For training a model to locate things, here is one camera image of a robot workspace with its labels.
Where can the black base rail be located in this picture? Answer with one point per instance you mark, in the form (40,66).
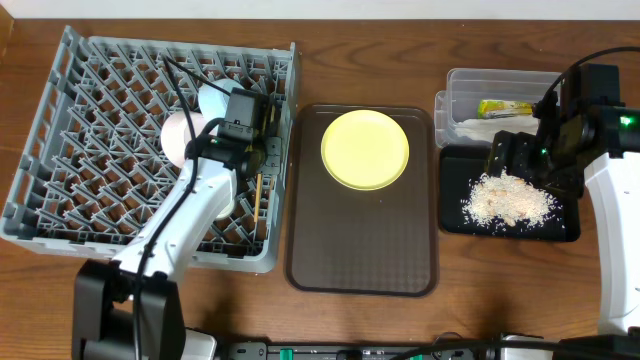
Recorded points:
(446,346)

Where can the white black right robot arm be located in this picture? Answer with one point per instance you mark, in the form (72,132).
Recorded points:
(613,187)

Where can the wooden chopstick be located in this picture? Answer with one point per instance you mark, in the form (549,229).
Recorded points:
(257,202)
(271,131)

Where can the white napkin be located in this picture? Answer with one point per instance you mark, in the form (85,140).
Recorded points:
(486,129)

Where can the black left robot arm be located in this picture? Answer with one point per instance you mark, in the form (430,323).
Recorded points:
(129,307)

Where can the grey plastic dish rack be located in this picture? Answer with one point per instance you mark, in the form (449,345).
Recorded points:
(92,171)

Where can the small white cup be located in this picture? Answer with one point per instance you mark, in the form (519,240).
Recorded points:
(227,210)

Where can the pink bowl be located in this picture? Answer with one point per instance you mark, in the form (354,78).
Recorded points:
(174,137)

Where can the pile of white rice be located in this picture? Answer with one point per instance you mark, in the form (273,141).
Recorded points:
(507,201)

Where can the green snack wrapper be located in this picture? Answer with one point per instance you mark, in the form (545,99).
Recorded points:
(493,109)

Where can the yellow round plate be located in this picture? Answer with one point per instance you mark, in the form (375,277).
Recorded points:
(365,150)

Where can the clear plastic bin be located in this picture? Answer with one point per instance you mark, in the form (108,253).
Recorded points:
(466,87)

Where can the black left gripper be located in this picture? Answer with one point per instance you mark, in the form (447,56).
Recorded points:
(272,150)

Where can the black plastic tray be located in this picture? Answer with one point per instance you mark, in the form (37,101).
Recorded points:
(460,167)

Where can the brown serving tray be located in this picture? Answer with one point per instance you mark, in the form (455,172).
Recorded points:
(381,242)

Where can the blue bowl with rice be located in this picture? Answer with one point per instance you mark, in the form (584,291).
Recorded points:
(212,102)

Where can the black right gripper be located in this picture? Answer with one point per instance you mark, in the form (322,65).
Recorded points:
(520,144)

